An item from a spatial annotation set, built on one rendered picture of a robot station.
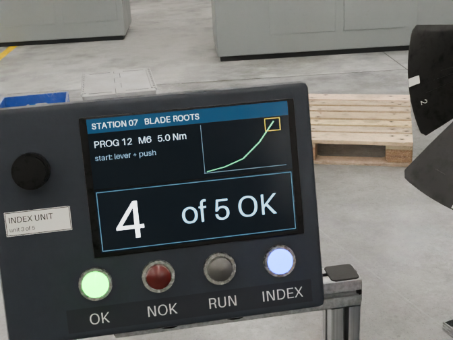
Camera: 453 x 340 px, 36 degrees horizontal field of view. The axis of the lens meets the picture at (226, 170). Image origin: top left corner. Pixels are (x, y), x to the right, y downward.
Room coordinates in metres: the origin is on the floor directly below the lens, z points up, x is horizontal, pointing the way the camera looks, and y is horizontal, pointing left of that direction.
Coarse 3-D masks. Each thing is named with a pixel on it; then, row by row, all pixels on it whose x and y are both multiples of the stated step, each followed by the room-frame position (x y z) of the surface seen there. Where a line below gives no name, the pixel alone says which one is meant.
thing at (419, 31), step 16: (416, 32) 1.40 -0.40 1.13; (432, 32) 1.35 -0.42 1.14; (448, 32) 1.31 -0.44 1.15; (416, 48) 1.39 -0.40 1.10; (432, 48) 1.34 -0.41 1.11; (448, 48) 1.30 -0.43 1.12; (416, 64) 1.37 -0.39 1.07; (432, 64) 1.33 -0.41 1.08; (448, 64) 1.29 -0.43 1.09; (432, 80) 1.32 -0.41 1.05; (448, 80) 1.29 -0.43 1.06; (416, 96) 1.35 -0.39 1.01; (432, 96) 1.32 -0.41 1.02; (448, 96) 1.28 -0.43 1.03; (416, 112) 1.34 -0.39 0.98; (432, 112) 1.31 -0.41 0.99; (448, 112) 1.28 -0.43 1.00; (432, 128) 1.30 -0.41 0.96
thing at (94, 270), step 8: (88, 272) 0.48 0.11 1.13; (96, 272) 0.48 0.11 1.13; (104, 272) 0.48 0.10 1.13; (80, 280) 0.48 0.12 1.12; (88, 280) 0.48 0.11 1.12; (96, 280) 0.48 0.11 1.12; (104, 280) 0.48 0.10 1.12; (112, 280) 0.49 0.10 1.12; (80, 288) 0.48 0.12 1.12; (88, 288) 0.47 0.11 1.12; (96, 288) 0.48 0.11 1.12; (104, 288) 0.48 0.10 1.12; (88, 296) 0.48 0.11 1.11; (96, 296) 0.48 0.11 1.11; (104, 296) 0.48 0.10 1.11
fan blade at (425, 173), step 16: (448, 128) 1.08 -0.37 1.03; (432, 144) 1.07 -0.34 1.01; (448, 144) 1.06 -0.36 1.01; (416, 160) 1.07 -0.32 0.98; (432, 160) 1.05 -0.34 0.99; (448, 160) 1.04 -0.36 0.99; (416, 176) 1.05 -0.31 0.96; (432, 176) 1.04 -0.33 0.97; (448, 176) 1.02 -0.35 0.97; (432, 192) 1.02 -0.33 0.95; (448, 192) 1.00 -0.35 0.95
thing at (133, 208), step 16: (96, 192) 0.50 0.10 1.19; (112, 192) 0.50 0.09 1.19; (128, 192) 0.51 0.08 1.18; (144, 192) 0.51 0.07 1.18; (96, 208) 0.50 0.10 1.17; (112, 208) 0.50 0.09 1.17; (128, 208) 0.50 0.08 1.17; (144, 208) 0.50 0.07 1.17; (112, 224) 0.50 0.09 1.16; (128, 224) 0.50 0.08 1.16; (144, 224) 0.50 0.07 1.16; (160, 224) 0.50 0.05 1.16; (112, 240) 0.49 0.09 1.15; (128, 240) 0.49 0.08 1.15; (144, 240) 0.50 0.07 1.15; (160, 240) 0.50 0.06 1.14
